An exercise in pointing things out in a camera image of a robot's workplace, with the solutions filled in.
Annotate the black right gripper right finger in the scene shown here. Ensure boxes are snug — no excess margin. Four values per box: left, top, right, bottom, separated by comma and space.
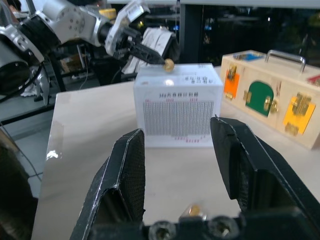
209, 114, 320, 227

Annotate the black chair with white cloth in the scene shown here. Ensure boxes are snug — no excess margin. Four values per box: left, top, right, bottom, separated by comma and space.
121, 26, 180, 76

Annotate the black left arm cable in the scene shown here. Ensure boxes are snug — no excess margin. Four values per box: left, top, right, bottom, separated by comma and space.
0, 63, 47, 104

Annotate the wooden latch box with handle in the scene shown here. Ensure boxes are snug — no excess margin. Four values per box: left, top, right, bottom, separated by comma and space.
219, 49, 320, 151

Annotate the white box with printed grid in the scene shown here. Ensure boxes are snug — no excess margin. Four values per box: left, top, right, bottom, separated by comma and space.
132, 62, 224, 149

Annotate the yellow round object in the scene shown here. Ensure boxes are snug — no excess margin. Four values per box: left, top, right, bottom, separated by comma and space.
98, 7, 118, 20

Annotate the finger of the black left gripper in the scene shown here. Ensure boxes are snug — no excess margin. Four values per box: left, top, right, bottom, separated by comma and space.
134, 42, 166, 64
129, 48, 164, 67

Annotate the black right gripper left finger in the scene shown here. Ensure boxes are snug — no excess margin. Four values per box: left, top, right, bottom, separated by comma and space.
69, 128, 147, 240

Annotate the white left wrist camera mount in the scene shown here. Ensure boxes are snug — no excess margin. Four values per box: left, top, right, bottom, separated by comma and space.
104, 0, 151, 59

